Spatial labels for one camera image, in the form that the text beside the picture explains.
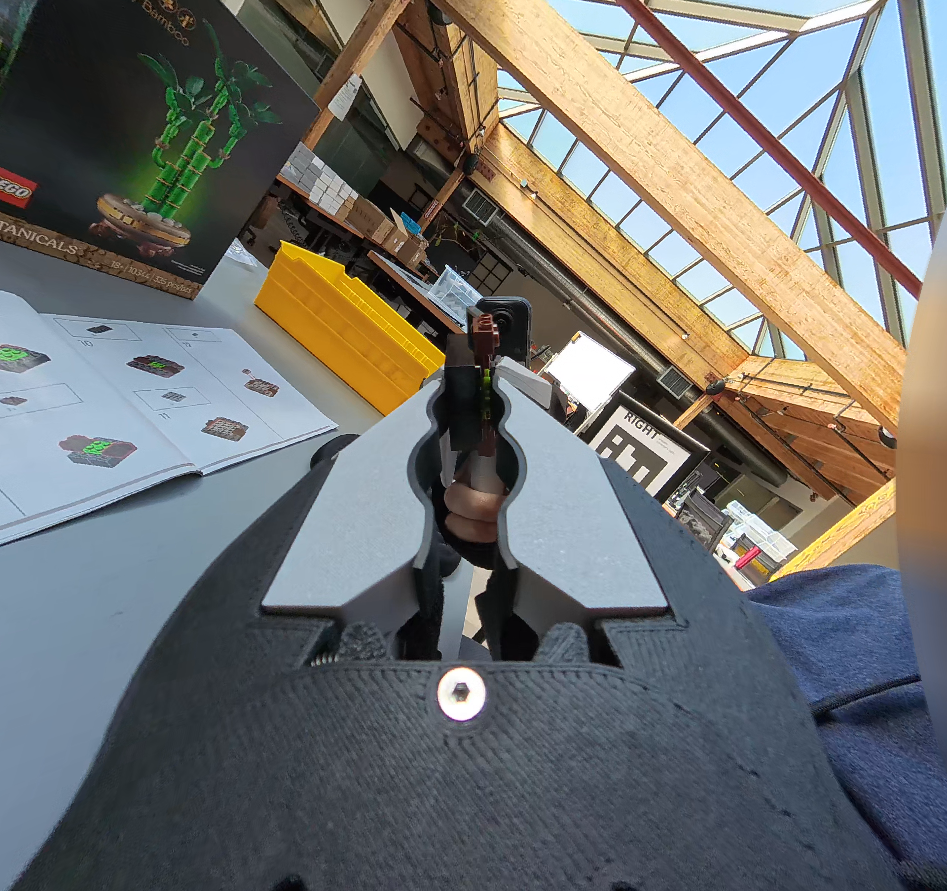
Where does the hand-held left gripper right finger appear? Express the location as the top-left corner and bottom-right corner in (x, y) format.
(484, 375), (670, 661)

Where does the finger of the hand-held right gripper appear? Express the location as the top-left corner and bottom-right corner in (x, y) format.
(494, 357), (554, 411)

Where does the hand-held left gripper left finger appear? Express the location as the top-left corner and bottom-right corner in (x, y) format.
(261, 379), (448, 661)

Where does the brown black toy brick assembly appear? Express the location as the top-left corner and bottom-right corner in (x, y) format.
(442, 314), (506, 459)

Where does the grey desk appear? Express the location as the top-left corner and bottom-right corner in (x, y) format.
(0, 238), (445, 888)

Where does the person's right hand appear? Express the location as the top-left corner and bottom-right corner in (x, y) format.
(444, 483), (509, 546)

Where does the clear plastic storage box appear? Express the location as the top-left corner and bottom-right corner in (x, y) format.
(721, 500), (787, 562)
(428, 265), (483, 324)

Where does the white light panel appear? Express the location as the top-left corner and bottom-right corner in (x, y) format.
(544, 331), (637, 412)

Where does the black framed tag sign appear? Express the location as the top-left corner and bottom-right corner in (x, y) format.
(577, 391), (711, 505)

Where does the brown cardboard box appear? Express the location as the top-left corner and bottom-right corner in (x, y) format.
(345, 197), (398, 245)

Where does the yellow plastic bin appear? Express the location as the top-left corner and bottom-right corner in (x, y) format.
(254, 241), (446, 417)

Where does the white instruction booklet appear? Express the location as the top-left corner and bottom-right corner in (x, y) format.
(0, 290), (340, 546)

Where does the stack of grey boxes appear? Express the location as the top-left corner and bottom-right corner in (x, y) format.
(283, 142), (358, 220)

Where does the white paper note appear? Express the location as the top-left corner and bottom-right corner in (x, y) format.
(326, 73), (365, 122)

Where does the black bamboo brick set box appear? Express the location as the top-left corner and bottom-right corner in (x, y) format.
(0, 0), (321, 302)

